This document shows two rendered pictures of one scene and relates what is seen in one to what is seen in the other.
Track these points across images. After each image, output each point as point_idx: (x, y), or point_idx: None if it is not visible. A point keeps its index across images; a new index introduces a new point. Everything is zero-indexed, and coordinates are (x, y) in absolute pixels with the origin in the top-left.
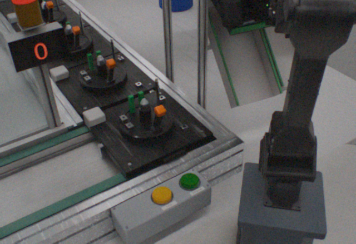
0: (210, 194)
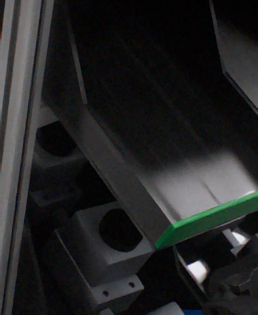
0: None
